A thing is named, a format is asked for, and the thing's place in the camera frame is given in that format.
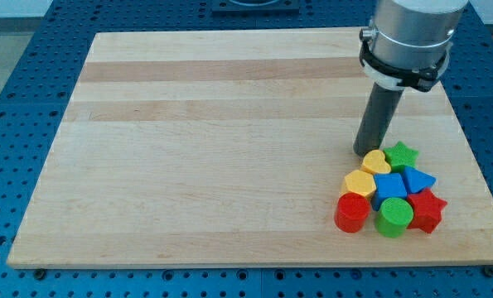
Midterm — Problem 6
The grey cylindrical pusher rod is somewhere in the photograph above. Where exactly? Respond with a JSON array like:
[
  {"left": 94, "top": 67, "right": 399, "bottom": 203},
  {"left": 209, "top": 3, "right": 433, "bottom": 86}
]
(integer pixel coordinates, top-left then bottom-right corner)
[{"left": 353, "top": 84, "right": 404, "bottom": 156}]

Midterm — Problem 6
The yellow heart block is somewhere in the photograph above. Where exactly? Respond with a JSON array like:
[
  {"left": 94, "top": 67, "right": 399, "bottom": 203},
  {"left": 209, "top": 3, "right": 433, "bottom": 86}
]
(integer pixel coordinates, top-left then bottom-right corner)
[{"left": 360, "top": 149, "right": 391, "bottom": 175}]

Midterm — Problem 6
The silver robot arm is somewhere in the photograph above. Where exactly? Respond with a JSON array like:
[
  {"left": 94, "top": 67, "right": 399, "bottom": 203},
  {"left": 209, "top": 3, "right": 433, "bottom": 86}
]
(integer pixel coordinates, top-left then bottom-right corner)
[{"left": 353, "top": 0, "right": 468, "bottom": 156}]

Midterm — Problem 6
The green star block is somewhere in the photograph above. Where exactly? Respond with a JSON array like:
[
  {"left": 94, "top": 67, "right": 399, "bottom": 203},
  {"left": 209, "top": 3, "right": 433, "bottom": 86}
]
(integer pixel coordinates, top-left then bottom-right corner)
[{"left": 384, "top": 142, "right": 419, "bottom": 173}]

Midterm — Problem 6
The yellow hexagon block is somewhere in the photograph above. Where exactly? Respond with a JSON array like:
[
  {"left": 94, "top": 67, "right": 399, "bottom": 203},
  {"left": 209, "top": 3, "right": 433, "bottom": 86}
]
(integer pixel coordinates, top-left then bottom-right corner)
[{"left": 340, "top": 170, "right": 377, "bottom": 200}]

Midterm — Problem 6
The blue cube block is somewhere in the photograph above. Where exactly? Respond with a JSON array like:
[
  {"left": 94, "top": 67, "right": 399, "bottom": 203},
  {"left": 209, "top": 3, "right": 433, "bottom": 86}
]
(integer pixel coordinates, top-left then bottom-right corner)
[{"left": 371, "top": 173, "right": 408, "bottom": 211}]

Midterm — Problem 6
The blue triangle block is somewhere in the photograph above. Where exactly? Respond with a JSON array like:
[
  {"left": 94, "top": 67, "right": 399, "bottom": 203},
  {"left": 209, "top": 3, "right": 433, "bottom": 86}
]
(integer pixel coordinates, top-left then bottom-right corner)
[{"left": 401, "top": 166, "right": 437, "bottom": 194}]

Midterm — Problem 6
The red cylinder block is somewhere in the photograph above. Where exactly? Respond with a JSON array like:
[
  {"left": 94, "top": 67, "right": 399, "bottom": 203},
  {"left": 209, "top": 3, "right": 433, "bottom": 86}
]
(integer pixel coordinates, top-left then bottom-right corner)
[{"left": 334, "top": 192, "right": 371, "bottom": 233}]

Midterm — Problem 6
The green cylinder block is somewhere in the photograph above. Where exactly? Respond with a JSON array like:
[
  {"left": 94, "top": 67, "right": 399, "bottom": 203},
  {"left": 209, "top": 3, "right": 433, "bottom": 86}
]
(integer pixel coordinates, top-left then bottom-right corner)
[{"left": 375, "top": 197, "right": 414, "bottom": 238}]

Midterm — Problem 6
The red star block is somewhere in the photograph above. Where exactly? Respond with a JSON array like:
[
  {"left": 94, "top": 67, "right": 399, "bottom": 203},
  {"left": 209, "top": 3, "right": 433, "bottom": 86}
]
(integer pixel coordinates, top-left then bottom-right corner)
[{"left": 407, "top": 188, "right": 447, "bottom": 233}]

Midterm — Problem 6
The dark mounting plate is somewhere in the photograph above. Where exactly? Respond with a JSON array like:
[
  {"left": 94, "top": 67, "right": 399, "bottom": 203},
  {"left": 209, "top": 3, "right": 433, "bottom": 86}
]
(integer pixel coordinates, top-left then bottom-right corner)
[{"left": 211, "top": 0, "right": 300, "bottom": 15}]

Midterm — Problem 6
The wooden board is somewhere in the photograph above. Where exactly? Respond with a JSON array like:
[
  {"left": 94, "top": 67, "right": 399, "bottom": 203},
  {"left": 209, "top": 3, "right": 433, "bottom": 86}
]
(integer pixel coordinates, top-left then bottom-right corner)
[{"left": 7, "top": 27, "right": 493, "bottom": 269}]

